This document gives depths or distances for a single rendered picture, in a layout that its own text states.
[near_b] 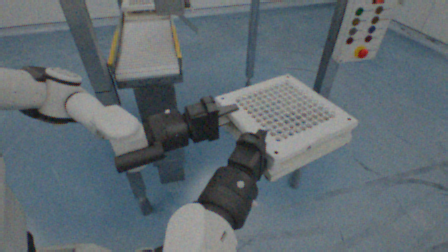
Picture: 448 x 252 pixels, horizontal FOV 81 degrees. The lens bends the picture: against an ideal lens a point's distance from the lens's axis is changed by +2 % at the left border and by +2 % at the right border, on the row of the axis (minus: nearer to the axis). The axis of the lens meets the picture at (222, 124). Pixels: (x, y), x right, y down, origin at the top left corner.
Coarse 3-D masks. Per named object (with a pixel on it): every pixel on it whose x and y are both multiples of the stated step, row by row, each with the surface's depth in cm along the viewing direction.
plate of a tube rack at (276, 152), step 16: (272, 80) 73; (224, 96) 67; (256, 96) 67; (320, 96) 67; (240, 112) 62; (336, 112) 63; (240, 128) 59; (256, 128) 58; (320, 128) 58; (336, 128) 58; (352, 128) 61; (272, 144) 54; (288, 144) 54; (304, 144) 54; (272, 160) 52
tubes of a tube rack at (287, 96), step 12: (252, 96) 66; (264, 96) 66; (276, 96) 66; (288, 96) 66; (300, 96) 67; (264, 108) 62; (276, 108) 62; (288, 108) 62; (300, 108) 63; (312, 108) 62; (276, 120) 59; (288, 120) 59; (300, 120) 59
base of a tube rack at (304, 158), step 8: (224, 128) 68; (232, 128) 65; (336, 136) 63; (320, 144) 61; (328, 144) 61; (336, 144) 62; (344, 144) 64; (304, 152) 59; (312, 152) 59; (320, 152) 60; (288, 160) 57; (296, 160) 57; (304, 160) 58; (312, 160) 60; (264, 168) 56; (280, 168) 55; (288, 168) 56; (296, 168) 58; (272, 176) 55; (280, 176) 56
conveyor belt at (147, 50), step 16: (128, 32) 136; (144, 32) 136; (160, 32) 136; (128, 48) 121; (144, 48) 121; (160, 48) 121; (128, 64) 110; (144, 64) 110; (160, 64) 110; (176, 64) 110
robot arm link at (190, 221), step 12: (192, 204) 40; (180, 216) 39; (192, 216) 38; (204, 216) 37; (168, 228) 38; (180, 228) 37; (192, 228) 35; (204, 228) 35; (168, 240) 36; (180, 240) 35; (192, 240) 34; (204, 240) 34
